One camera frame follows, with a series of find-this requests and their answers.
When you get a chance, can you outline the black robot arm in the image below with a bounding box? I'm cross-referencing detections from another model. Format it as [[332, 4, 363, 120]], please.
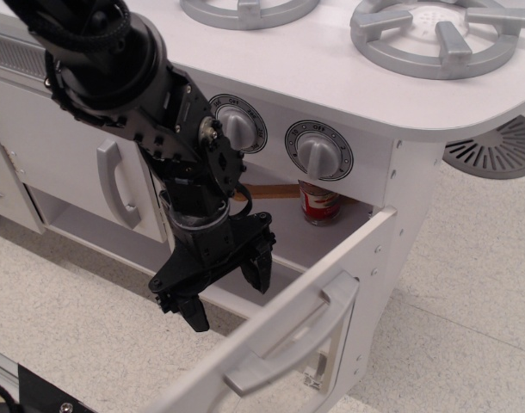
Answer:
[[9, 1, 275, 332]]

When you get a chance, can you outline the grey slotted round disc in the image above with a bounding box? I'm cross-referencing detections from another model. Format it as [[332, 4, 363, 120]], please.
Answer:
[[442, 115, 525, 180]]

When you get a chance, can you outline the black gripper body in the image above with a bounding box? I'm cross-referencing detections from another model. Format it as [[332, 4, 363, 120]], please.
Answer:
[[149, 212, 275, 313]]

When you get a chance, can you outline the grey stove knob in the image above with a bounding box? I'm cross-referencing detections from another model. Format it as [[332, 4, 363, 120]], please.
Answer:
[[210, 94, 268, 154], [285, 120, 354, 182]]

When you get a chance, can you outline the grey left burner grate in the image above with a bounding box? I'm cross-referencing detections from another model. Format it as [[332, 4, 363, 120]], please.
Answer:
[[180, 0, 319, 31]]

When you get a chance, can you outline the white toy kitchen stove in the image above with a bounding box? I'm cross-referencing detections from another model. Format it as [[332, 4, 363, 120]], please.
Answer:
[[0, 1, 525, 406]]

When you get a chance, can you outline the white left cabinet door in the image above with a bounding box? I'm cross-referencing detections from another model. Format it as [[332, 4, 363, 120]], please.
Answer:
[[0, 143, 46, 234]]

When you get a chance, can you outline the grey oven door handle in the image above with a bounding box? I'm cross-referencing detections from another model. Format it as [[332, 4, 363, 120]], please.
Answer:
[[225, 272, 359, 397]]

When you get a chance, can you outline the grey burner grate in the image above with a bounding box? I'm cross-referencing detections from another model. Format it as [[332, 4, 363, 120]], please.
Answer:
[[350, 1, 525, 80], [180, 0, 319, 31]]

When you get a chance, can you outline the white oven door with window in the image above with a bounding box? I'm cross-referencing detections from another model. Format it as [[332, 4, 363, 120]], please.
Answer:
[[147, 206, 397, 412]]

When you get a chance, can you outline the grey right stove knob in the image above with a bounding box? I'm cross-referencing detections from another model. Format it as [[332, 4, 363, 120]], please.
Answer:
[[285, 120, 354, 182]]

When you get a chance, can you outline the grey vent grille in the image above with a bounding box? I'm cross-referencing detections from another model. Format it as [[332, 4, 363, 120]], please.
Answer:
[[0, 35, 46, 79]]

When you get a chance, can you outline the grey right burner grate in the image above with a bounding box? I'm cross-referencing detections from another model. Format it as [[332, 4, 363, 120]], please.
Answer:
[[350, 1, 525, 80]]

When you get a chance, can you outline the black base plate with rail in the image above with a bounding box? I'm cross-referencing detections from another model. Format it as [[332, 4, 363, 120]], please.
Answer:
[[0, 353, 93, 412]]

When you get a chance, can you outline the aluminium extrusion foot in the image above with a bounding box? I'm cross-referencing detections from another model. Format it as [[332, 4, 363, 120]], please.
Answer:
[[303, 366, 325, 391]]

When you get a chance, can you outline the red toy can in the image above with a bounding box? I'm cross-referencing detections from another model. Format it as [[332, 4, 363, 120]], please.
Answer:
[[299, 181, 341, 225]]

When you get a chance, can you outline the grey cabinet door handle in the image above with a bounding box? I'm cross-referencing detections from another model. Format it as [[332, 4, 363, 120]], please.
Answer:
[[96, 139, 141, 230]]

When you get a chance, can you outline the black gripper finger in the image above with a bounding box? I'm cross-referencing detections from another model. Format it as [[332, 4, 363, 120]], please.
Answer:
[[178, 295, 210, 332], [240, 247, 272, 294]]

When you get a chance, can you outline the grey middle stove knob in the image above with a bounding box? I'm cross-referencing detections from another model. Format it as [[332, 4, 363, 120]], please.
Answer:
[[210, 94, 268, 154]]

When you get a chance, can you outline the wooden spoon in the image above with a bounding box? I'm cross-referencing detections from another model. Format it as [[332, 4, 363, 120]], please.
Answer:
[[232, 184, 300, 201]]

